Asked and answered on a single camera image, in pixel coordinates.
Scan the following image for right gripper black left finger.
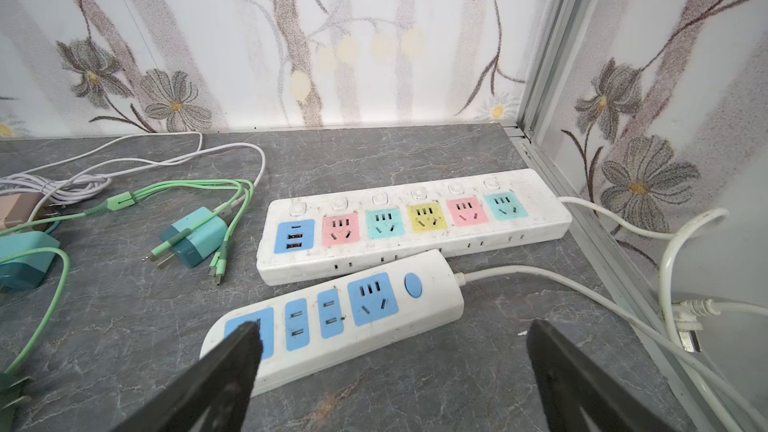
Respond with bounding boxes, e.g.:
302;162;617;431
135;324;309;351
114;322;264;431

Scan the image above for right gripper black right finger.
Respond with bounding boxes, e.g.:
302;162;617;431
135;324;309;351
526;319;672;431

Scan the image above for teal charger plug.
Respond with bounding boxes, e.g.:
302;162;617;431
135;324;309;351
144;207;228;269
0;231;60;292

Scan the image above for white power strip blue outlets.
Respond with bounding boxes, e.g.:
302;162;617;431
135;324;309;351
200;250;465;395

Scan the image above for white six-outlet colourful power strip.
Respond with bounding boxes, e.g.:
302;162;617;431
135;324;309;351
256;169;572;286

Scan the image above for green multi-head charging cable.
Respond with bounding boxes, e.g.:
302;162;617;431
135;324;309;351
0;178;255;286

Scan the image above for dark green charger plug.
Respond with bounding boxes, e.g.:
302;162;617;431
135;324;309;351
0;372;31;432

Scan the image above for pink charger plug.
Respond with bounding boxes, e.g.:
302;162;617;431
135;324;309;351
0;193;43;231

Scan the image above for white cable of long strip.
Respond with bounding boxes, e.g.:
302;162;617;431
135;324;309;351
557;194;768;432

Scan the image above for white charging cable bundle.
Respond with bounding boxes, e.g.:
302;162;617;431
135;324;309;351
0;131;267;208

